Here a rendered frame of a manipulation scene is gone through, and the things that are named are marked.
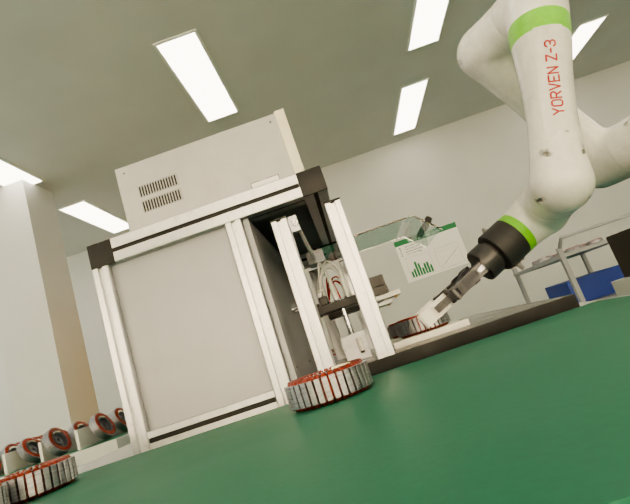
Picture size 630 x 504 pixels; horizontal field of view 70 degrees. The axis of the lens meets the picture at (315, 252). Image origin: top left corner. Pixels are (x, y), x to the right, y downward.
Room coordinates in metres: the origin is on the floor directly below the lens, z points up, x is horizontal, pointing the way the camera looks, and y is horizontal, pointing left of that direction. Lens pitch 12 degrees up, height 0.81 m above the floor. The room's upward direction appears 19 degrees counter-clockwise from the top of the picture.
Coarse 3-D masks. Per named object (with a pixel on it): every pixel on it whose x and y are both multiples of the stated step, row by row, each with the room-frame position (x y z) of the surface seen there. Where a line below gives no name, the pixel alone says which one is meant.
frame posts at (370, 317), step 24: (336, 216) 0.77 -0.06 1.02; (288, 240) 0.77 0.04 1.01; (336, 240) 0.77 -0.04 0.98; (288, 264) 0.77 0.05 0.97; (360, 264) 0.76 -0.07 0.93; (360, 288) 0.77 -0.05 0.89; (312, 312) 0.77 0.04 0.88; (360, 312) 1.38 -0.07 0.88; (312, 336) 0.77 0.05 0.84; (336, 336) 1.39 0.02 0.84; (384, 336) 0.76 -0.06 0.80
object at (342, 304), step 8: (376, 280) 0.93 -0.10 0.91; (384, 280) 0.93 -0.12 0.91; (376, 288) 0.93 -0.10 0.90; (384, 288) 0.93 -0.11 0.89; (352, 296) 0.93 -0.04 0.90; (376, 296) 0.94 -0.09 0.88; (384, 296) 0.94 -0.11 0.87; (392, 296) 0.95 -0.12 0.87; (328, 304) 0.93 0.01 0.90; (336, 304) 0.93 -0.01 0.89; (344, 304) 0.93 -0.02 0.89; (352, 304) 0.94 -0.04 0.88; (328, 312) 0.94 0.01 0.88; (344, 312) 0.94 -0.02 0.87; (344, 320) 0.94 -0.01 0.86
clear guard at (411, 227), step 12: (408, 216) 1.14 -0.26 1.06; (372, 228) 1.15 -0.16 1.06; (384, 228) 1.17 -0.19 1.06; (396, 228) 1.22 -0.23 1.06; (408, 228) 1.27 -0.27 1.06; (420, 228) 1.21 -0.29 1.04; (432, 228) 1.16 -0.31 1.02; (360, 240) 1.22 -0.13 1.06; (372, 240) 1.28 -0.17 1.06; (384, 240) 1.34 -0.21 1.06; (420, 240) 1.33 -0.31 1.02; (324, 252) 1.22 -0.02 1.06; (336, 252) 1.28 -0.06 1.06
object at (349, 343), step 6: (348, 336) 0.93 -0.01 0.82; (354, 336) 0.93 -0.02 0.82; (360, 336) 0.93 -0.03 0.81; (342, 342) 0.93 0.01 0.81; (348, 342) 0.93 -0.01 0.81; (354, 342) 0.93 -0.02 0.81; (366, 342) 0.93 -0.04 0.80; (348, 348) 0.93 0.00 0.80; (354, 348) 0.93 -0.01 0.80; (366, 348) 0.93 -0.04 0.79; (348, 354) 0.93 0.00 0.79; (354, 354) 0.93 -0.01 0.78; (360, 354) 0.93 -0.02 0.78; (366, 354) 0.93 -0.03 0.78; (348, 360) 0.93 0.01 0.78
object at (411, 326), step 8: (400, 320) 0.94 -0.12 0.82; (408, 320) 0.92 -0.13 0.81; (416, 320) 0.91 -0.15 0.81; (440, 320) 0.91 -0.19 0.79; (448, 320) 0.93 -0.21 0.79; (400, 328) 0.94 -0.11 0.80; (408, 328) 0.92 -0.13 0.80; (416, 328) 0.91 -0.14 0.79; (424, 328) 0.91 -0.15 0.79; (432, 328) 0.91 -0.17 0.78; (400, 336) 0.95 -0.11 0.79; (408, 336) 0.93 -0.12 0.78
